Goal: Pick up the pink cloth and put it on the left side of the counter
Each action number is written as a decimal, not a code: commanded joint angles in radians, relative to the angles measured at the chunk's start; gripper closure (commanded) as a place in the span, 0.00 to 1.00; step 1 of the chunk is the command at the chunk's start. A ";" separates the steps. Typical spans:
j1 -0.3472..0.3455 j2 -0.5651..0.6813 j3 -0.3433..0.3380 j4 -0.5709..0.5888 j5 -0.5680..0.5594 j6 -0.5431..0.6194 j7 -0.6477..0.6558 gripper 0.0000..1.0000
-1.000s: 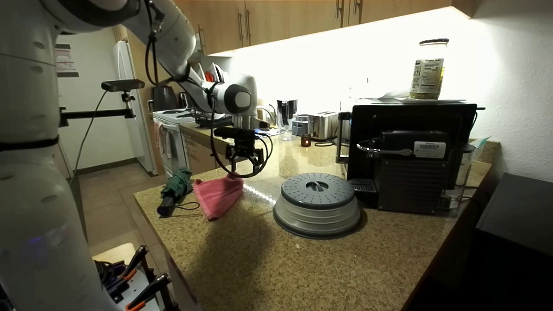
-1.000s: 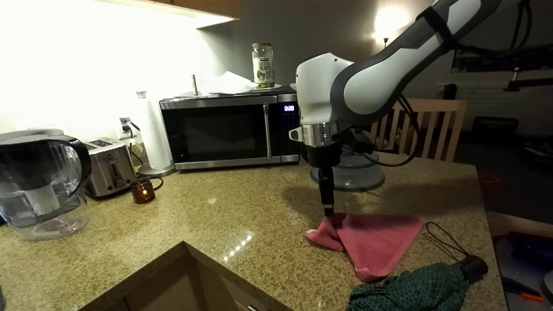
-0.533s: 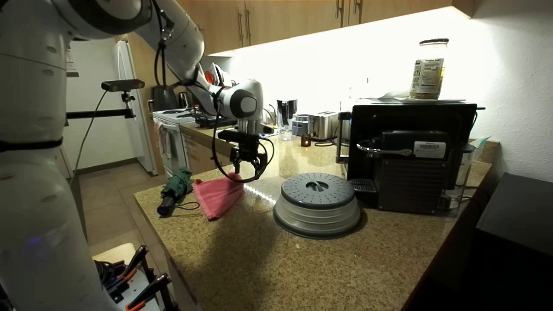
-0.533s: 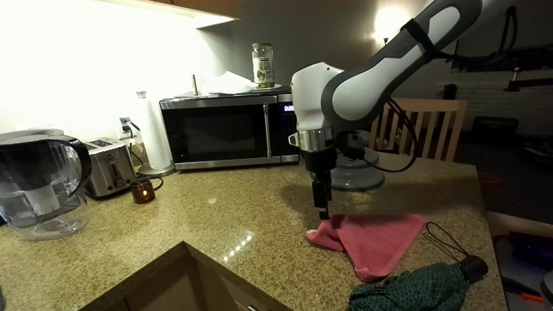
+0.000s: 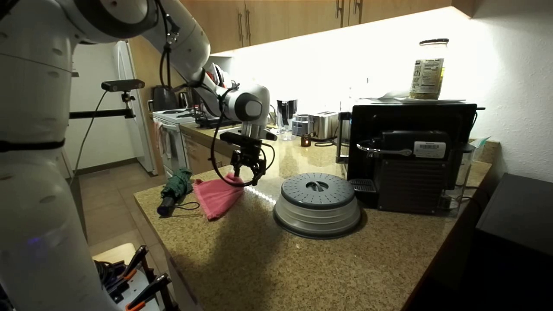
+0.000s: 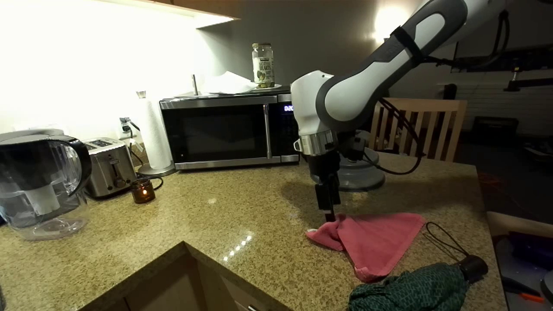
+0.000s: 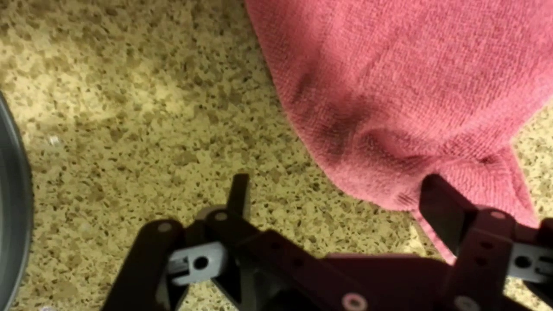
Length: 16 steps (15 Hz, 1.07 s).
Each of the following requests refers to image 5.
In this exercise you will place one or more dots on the folded green umbrella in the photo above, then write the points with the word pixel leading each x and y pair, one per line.
pixel 174 186

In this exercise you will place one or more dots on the pink cloth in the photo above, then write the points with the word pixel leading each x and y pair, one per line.
pixel 216 199

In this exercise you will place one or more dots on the small amber glass mug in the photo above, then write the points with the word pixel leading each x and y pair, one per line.
pixel 305 140

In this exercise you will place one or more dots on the white stove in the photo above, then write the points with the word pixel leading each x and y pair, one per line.
pixel 191 155

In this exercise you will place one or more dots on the black cabinet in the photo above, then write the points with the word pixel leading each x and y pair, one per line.
pixel 511 242

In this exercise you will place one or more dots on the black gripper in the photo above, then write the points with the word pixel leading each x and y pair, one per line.
pixel 248 155

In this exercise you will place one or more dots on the glass jar with lid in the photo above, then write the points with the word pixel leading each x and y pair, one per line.
pixel 426 71

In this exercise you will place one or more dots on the tray of hand tools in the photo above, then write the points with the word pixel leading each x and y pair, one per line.
pixel 129 278

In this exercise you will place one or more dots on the clear water filter pitcher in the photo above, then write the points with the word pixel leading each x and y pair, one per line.
pixel 285 109

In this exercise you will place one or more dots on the wooden upper cabinets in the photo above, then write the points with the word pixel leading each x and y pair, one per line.
pixel 286 17

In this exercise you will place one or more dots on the white refrigerator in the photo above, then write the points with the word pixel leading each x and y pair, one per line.
pixel 134 114

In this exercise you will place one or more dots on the silver pot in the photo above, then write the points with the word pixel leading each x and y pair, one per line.
pixel 321 124

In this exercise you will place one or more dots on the black kettle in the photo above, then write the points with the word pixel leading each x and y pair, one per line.
pixel 164 97

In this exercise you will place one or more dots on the black camera on stand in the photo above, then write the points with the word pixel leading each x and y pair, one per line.
pixel 121 85

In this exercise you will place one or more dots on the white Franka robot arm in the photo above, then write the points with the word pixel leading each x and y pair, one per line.
pixel 34 173

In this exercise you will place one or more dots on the hanging dish towel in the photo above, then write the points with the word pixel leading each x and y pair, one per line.
pixel 171 147

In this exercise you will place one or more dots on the grey collapsible microwave cover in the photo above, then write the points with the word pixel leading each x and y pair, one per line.
pixel 316 200

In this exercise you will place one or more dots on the black coffee machine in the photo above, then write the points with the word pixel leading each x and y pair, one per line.
pixel 407 178

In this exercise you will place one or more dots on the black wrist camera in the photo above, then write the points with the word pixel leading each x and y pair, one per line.
pixel 240 138

